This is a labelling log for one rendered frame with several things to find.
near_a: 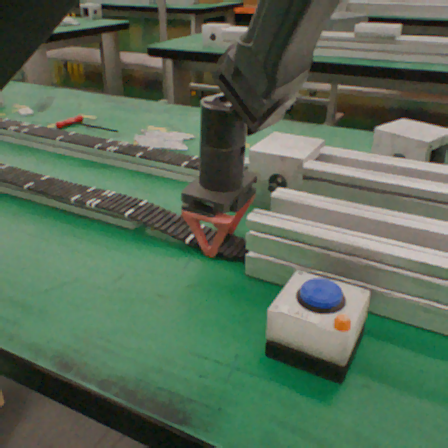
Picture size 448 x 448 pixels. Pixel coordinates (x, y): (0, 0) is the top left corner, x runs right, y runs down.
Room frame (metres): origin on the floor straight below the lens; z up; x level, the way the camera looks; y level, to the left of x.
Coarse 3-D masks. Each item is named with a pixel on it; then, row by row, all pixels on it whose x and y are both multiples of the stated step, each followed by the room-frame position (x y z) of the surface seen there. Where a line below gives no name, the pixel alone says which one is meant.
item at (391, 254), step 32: (288, 192) 0.58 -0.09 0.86; (256, 224) 0.51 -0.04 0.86; (288, 224) 0.49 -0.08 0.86; (320, 224) 0.49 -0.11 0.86; (352, 224) 0.52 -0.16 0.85; (384, 224) 0.51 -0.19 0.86; (416, 224) 0.49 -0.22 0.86; (256, 256) 0.51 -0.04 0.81; (288, 256) 0.49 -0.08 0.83; (320, 256) 0.47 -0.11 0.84; (352, 256) 0.46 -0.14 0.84; (384, 256) 0.43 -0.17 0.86; (416, 256) 0.42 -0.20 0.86; (384, 288) 0.44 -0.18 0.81; (416, 288) 0.42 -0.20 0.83; (416, 320) 0.41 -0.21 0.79
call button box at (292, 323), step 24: (288, 288) 0.40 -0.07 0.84; (360, 288) 0.40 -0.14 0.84; (288, 312) 0.36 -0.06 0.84; (312, 312) 0.36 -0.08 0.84; (336, 312) 0.36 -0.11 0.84; (360, 312) 0.37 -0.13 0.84; (288, 336) 0.36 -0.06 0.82; (312, 336) 0.35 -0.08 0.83; (336, 336) 0.34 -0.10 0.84; (360, 336) 0.38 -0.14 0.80; (288, 360) 0.36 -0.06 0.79; (312, 360) 0.34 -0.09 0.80; (336, 360) 0.33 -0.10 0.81
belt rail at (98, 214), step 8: (0, 184) 0.78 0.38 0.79; (8, 184) 0.76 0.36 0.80; (8, 192) 0.76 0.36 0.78; (16, 192) 0.75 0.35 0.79; (24, 192) 0.74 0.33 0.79; (32, 192) 0.74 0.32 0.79; (40, 200) 0.72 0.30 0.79; (48, 200) 0.71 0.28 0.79; (56, 200) 0.71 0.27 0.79; (64, 200) 0.70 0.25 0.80; (64, 208) 0.70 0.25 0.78; (72, 208) 0.69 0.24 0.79; (80, 208) 0.68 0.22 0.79; (88, 208) 0.68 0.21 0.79; (96, 208) 0.67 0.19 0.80; (88, 216) 0.68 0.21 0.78; (96, 216) 0.67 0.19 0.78; (104, 216) 0.66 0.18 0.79; (112, 216) 0.66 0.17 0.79; (120, 216) 0.65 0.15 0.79; (120, 224) 0.65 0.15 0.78; (128, 224) 0.64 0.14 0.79; (136, 224) 0.64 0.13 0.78
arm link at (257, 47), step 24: (264, 0) 0.42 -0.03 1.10; (288, 0) 0.39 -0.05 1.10; (312, 0) 0.38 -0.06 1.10; (336, 0) 0.41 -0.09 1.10; (264, 24) 0.43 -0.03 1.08; (288, 24) 0.41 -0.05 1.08; (312, 24) 0.42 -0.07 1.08; (240, 48) 0.49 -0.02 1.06; (264, 48) 0.45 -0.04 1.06; (288, 48) 0.43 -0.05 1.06; (312, 48) 0.47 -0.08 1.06; (240, 72) 0.53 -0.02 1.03; (264, 72) 0.47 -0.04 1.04; (288, 72) 0.47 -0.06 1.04; (240, 96) 0.53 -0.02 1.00; (264, 96) 0.49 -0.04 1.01
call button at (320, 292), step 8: (312, 280) 0.40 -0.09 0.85; (320, 280) 0.40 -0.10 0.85; (328, 280) 0.40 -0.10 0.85; (304, 288) 0.38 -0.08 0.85; (312, 288) 0.38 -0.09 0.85; (320, 288) 0.38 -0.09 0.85; (328, 288) 0.38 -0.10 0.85; (336, 288) 0.38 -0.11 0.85; (304, 296) 0.37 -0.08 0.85; (312, 296) 0.37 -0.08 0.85; (320, 296) 0.37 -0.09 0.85; (328, 296) 0.37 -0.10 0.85; (336, 296) 0.37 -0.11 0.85; (312, 304) 0.37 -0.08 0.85; (320, 304) 0.36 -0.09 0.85; (328, 304) 0.36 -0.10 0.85; (336, 304) 0.37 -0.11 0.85
